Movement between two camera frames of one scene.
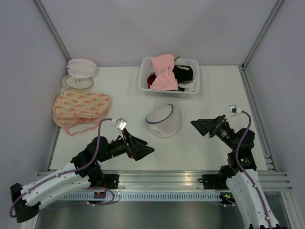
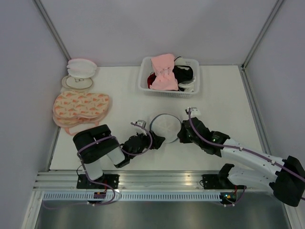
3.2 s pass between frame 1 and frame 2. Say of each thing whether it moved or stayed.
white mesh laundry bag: moved
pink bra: stayed
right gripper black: moved
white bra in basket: stayed
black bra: stayed
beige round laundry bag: stayed
